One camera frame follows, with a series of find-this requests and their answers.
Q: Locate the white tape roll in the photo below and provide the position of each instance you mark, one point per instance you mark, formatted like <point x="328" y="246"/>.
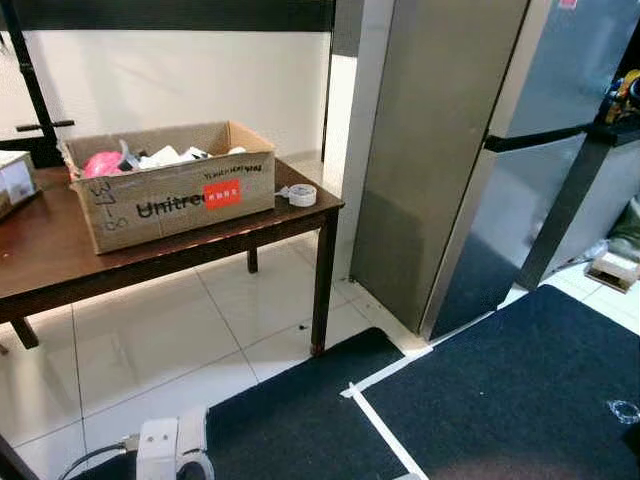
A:
<point x="302" y="195"/>

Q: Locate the white box on floor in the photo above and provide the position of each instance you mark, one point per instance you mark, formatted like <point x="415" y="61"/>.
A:
<point x="612" y="270"/>

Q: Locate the pink plastic bag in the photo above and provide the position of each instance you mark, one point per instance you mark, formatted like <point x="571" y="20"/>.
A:
<point x="102" y="165"/>

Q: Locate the black stand pole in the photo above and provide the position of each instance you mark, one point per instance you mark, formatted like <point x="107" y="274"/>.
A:
<point x="30" y="85"/>

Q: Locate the white crumpled packaging scraps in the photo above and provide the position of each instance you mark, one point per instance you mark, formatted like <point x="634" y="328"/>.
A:
<point x="165" y="156"/>

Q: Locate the small cardboard box white label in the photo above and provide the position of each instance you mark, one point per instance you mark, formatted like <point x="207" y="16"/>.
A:
<point x="14" y="182"/>

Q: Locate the large open cardboard box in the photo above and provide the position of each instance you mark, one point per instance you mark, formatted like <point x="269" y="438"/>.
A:
<point x="150" y="215"/>

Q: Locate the dark brown wooden table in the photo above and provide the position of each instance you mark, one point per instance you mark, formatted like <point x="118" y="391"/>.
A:
<point x="60" y="250"/>

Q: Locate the dark blue floor mat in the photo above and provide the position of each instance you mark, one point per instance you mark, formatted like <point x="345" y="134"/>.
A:
<point x="290" y="420"/>
<point x="520" y="390"/>

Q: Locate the white floor tape strip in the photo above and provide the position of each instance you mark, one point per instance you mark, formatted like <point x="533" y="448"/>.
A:
<point x="380" y="430"/>

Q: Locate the silver two-door fridge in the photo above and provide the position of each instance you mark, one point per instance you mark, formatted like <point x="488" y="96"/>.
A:
<point x="430" y="150"/>

